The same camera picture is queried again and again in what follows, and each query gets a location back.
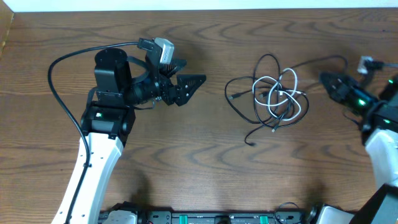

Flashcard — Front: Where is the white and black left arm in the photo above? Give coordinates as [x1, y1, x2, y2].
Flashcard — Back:
[47, 37, 206, 223]

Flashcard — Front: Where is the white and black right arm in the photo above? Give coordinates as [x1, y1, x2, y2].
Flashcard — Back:
[317, 72, 397, 223]

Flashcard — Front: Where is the black camera cable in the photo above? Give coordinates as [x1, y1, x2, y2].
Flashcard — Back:
[369, 60, 398, 70]
[47, 42, 144, 224]

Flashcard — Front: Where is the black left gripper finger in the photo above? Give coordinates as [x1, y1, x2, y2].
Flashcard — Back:
[175, 74, 206, 106]
[160, 58, 187, 78]

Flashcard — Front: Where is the white USB cable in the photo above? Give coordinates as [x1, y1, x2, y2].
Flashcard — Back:
[251, 67, 307, 122]

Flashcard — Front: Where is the black left camera cable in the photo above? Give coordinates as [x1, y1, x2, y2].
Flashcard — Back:
[47, 42, 144, 224]

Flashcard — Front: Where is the black USB cable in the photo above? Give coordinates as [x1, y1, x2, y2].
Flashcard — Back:
[224, 54, 349, 147]

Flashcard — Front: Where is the black right camera cable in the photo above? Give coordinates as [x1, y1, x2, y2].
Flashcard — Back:
[369, 60, 398, 70]

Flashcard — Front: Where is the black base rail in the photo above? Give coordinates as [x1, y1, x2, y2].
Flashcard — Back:
[99, 203, 312, 224]

